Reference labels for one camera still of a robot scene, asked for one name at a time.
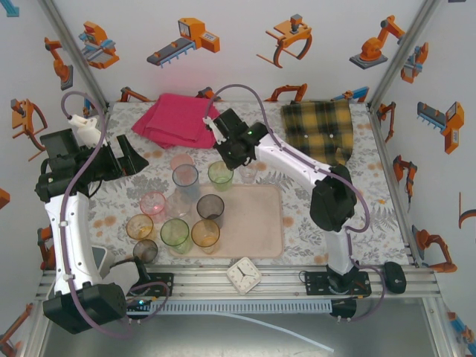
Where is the green transparent glass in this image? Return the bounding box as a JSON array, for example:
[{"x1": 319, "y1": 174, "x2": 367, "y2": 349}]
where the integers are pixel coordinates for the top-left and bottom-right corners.
[
  {"x1": 159, "y1": 218, "x2": 193, "y2": 255},
  {"x1": 207, "y1": 160, "x2": 235, "y2": 193}
]

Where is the small brown transparent glass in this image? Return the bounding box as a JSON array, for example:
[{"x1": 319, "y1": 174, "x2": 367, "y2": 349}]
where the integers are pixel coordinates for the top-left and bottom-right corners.
[{"x1": 132, "y1": 239, "x2": 160, "y2": 264}]

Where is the pink transparent glass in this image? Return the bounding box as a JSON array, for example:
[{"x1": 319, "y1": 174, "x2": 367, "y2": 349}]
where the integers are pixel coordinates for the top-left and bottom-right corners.
[{"x1": 139, "y1": 191, "x2": 167, "y2": 224}]

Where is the dark grey transparent glass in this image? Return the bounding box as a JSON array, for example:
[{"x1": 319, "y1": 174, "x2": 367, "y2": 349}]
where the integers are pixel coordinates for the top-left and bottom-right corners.
[{"x1": 196, "y1": 193, "x2": 226, "y2": 230}]

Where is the aluminium side rail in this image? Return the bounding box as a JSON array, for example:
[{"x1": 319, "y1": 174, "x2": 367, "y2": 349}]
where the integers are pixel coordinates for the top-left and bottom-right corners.
[{"x1": 366, "y1": 106, "x2": 423, "y2": 268}]

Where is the black computer mouse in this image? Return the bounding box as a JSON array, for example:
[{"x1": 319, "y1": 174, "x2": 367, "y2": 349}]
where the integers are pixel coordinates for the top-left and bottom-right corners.
[{"x1": 382, "y1": 261, "x2": 408, "y2": 295}]

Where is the white slotted cable duct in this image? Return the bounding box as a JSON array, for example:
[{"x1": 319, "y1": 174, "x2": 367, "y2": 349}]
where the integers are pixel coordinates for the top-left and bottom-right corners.
[{"x1": 115, "y1": 299, "x2": 332, "y2": 314}]

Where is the black clamp block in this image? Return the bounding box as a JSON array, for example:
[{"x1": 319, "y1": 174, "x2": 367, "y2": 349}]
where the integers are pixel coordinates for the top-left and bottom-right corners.
[{"x1": 329, "y1": 298, "x2": 358, "y2": 324}]

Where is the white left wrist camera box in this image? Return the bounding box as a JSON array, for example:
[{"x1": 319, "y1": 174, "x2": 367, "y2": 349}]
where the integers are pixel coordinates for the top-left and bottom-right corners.
[{"x1": 68, "y1": 114, "x2": 109, "y2": 146}]

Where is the blue transparent glass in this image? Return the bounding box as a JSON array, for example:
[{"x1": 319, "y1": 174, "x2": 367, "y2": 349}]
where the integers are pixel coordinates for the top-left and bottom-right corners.
[{"x1": 171, "y1": 163, "x2": 202, "y2": 204}]

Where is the beige pink tray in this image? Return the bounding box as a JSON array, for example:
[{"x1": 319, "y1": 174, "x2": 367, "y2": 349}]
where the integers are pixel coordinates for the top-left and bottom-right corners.
[{"x1": 169, "y1": 184, "x2": 284, "y2": 260}]

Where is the tall clear glass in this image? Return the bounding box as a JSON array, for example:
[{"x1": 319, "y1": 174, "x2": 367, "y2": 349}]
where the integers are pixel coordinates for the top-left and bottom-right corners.
[{"x1": 165, "y1": 189, "x2": 193, "y2": 219}]

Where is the small circuit board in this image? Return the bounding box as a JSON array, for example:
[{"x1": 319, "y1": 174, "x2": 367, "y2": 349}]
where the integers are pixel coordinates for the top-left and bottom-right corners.
[{"x1": 126, "y1": 295, "x2": 155, "y2": 312}]

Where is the magenta folded cloth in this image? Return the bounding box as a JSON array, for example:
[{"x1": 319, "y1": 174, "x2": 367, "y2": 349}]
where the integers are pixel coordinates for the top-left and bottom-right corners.
[{"x1": 131, "y1": 92, "x2": 227, "y2": 150}]

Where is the peach transparent glass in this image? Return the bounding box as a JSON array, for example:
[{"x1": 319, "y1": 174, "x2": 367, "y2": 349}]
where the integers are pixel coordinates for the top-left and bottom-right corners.
[{"x1": 170, "y1": 154, "x2": 196, "y2": 176}]

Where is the short orange transparent glass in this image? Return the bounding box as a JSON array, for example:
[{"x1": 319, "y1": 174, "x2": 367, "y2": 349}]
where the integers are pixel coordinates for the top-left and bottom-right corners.
[{"x1": 125, "y1": 214, "x2": 155, "y2": 241}]

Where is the tall orange transparent glass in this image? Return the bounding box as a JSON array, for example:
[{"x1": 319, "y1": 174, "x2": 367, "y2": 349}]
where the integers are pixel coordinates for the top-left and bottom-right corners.
[{"x1": 190, "y1": 219, "x2": 222, "y2": 256}]

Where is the thin black cable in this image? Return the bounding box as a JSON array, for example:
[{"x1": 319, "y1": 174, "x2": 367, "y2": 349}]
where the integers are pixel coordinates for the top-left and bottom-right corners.
[{"x1": 109, "y1": 257, "x2": 142, "y2": 271}]

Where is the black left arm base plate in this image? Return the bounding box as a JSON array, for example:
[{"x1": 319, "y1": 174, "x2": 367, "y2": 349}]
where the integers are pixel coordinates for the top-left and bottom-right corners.
[{"x1": 125, "y1": 272, "x2": 176, "y2": 298}]

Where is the yellow black plaid shirt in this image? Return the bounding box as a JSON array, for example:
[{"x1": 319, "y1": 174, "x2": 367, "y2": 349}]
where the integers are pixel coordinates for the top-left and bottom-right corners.
[{"x1": 280, "y1": 99, "x2": 354, "y2": 167}]

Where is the grey white tissue box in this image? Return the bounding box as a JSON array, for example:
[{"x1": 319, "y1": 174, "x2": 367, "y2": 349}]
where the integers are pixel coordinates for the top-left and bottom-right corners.
[{"x1": 91, "y1": 245, "x2": 112, "y2": 278}]

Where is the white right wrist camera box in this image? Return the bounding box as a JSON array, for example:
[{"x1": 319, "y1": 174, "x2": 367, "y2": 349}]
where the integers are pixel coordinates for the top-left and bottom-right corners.
[{"x1": 202, "y1": 114, "x2": 228, "y2": 145}]

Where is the white square clock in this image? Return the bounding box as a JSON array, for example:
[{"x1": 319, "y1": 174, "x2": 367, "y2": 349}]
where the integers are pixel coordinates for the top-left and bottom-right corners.
[{"x1": 225, "y1": 256, "x2": 263, "y2": 297}]

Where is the aluminium front rail frame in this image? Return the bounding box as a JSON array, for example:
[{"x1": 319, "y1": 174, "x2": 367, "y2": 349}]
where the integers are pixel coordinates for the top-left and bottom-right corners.
[{"x1": 36, "y1": 263, "x2": 440, "y2": 298}]

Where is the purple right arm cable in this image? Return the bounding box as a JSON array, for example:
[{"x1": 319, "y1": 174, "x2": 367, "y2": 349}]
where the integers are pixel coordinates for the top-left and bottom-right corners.
[{"x1": 202, "y1": 83, "x2": 386, "y2": 324}]

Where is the floral print tablecloth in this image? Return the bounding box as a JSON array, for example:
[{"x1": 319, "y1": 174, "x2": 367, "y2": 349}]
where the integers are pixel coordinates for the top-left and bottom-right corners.
[{"x1": 80, "y1": 100, "x2": 416, "y2": 267}]

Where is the aluminium frame post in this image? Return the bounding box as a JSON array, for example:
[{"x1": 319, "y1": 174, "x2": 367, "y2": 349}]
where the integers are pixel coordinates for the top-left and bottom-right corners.
[
  {"x1": 36, "y1": 0, "x2": 111, "y2": 112},
  {"x1": 366, "y1": 0, "x2": 443, "y2": 112}
]

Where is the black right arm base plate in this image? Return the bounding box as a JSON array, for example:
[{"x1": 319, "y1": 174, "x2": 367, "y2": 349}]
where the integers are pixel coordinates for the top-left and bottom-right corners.
[{"x1": 303, "y1": 270, "x2": 373, "y2": 298}]

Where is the small clear faceted glass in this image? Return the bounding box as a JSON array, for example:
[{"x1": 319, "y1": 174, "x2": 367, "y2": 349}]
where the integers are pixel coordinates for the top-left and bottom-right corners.
[{"x1": 239, "y1": 165, "x2": 260, "y2": 184}]

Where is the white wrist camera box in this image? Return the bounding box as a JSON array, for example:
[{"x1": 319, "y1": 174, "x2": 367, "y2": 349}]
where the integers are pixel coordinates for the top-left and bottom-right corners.
[
  {"x1": 68, "y1": 114, "x2": 109, "y2": 146},
  {"x1": 202, "y1": 114, "x2": 228, "y2": 145}
]

